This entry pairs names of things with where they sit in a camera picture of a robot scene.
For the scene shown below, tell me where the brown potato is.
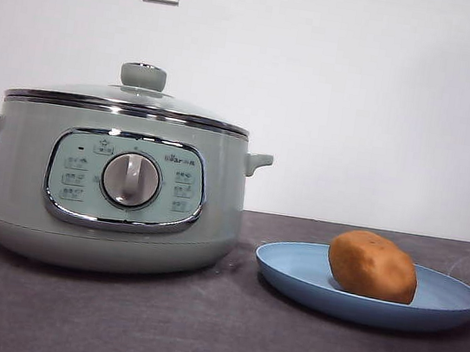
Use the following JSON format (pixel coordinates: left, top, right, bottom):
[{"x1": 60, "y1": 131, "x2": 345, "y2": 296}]
[{"x1": 322, "y1": 225, "x2": 424, "y2": 306}]

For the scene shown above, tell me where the pale green electric steamer pot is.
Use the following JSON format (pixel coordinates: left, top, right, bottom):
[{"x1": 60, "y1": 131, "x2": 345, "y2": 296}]
[{"x1": 0, "y1": 95, "x2": 277, "y2": 294}]

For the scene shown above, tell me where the glass lid with green knob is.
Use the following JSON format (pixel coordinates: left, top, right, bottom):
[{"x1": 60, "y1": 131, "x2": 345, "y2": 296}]
[{"x1": 2, "y1": 45, "x2": 258, "y2": 138}]

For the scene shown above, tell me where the blue round plate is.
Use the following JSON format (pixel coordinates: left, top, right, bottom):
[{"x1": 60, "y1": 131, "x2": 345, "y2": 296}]
[{"x1": 247, "y1": 234, "x2": 470, "y2": 342}]

